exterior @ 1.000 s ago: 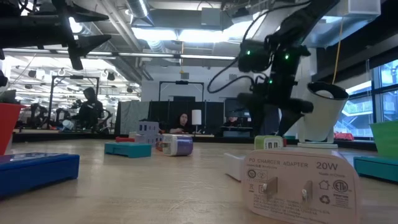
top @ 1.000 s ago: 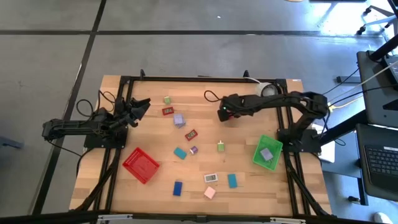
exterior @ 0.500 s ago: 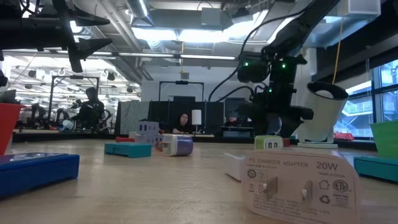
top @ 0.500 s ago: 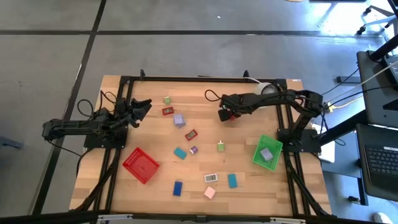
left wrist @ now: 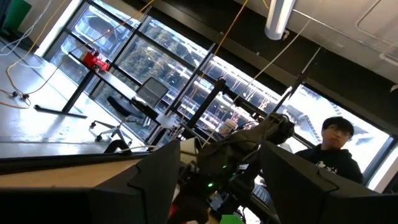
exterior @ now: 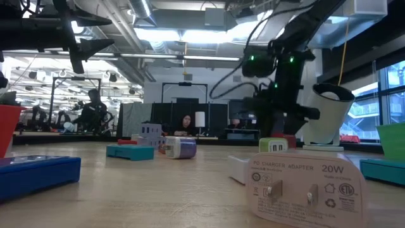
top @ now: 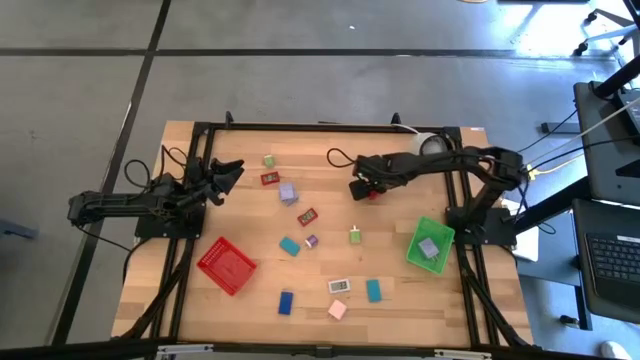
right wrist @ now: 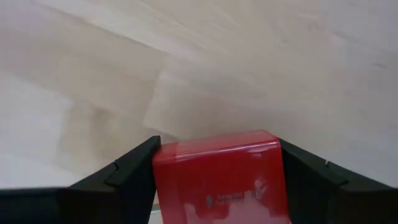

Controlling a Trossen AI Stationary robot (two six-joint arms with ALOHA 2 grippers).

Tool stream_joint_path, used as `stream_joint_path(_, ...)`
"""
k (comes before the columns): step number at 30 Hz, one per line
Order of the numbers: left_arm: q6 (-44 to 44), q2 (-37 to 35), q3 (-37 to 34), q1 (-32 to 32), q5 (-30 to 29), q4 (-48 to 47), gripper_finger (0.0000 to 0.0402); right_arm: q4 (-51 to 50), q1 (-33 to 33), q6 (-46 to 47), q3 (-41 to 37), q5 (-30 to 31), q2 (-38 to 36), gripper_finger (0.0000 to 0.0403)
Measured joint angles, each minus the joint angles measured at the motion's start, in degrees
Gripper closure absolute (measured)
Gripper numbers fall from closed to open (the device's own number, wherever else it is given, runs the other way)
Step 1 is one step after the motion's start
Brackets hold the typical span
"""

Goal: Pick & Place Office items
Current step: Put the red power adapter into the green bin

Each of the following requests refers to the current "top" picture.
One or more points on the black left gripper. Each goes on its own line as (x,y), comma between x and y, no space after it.
(202,182)

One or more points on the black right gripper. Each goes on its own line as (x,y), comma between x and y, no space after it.
(385,170)

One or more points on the red digital clock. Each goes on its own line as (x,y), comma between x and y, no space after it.
(270,178)
(307,216)

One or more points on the green USB charger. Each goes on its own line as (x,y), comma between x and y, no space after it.
(269,160)
(354,235)

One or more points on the lavender USB charger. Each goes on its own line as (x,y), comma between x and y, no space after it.
(294,201)
(428,248)
(286,189)

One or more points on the purple and white charger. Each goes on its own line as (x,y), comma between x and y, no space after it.
(311,241)

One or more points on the teal plastic box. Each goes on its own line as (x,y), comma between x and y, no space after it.
(373,290)
(289,246)

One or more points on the white digital clock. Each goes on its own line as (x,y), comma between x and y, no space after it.
(339,285)

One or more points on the blue plastic box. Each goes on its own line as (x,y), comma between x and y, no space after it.
(285,302)

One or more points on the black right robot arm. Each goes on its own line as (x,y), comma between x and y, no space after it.
(475,160)

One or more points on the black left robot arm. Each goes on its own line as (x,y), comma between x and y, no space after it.
(115,202)

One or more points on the office chair base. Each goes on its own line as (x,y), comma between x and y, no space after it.
(600,37)

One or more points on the small red object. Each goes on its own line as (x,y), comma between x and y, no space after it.
(373,194)

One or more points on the green plastic basket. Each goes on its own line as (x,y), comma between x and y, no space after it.
(434,227)

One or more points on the red plastic basket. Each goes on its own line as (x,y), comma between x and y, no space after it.
(227,265)

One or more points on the white 20W charger adapter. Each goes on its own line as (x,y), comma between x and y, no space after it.
(337,309)

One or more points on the black crossbeam with silver brackets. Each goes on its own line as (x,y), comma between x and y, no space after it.
(320,351)

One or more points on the black desk foot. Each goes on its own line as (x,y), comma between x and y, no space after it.
(560,127)

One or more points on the dark grey laptop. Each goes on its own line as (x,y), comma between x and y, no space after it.
(607,145)

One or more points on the open black laptop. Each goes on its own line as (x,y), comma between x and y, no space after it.
(607,257)

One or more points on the white shoe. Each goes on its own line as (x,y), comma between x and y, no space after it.
(617,351)

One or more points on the black aluminium table frame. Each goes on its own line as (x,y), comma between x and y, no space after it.
(325,127)

